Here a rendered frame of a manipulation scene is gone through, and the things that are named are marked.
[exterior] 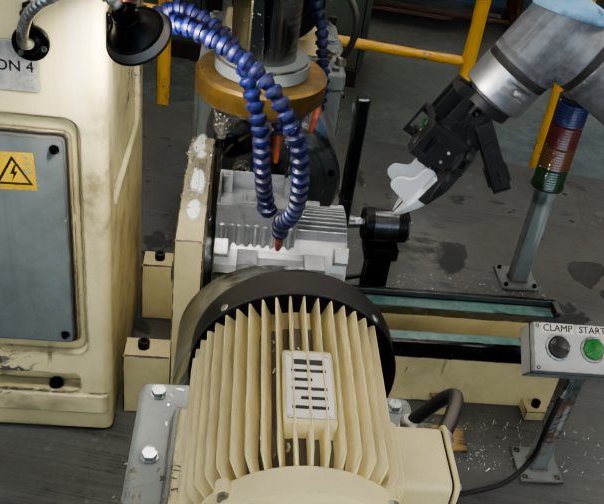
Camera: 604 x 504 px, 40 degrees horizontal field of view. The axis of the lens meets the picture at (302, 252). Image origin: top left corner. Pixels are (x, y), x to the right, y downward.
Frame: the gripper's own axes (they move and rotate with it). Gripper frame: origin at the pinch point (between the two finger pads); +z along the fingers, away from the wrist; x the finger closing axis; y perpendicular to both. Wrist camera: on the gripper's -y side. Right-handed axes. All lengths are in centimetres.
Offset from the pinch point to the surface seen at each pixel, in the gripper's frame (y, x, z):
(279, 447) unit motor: 28, 63, -6
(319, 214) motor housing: 6.9, -5.7, 10.6
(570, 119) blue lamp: -29.4, -33.1, -18.9
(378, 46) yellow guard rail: -59, -228, 37
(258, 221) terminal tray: 15.5, -0.8, 14.4
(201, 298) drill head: 21.7, 18.0, 17.9
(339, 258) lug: 2.9, 1.5, 11.5
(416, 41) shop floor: -132, -395, 60
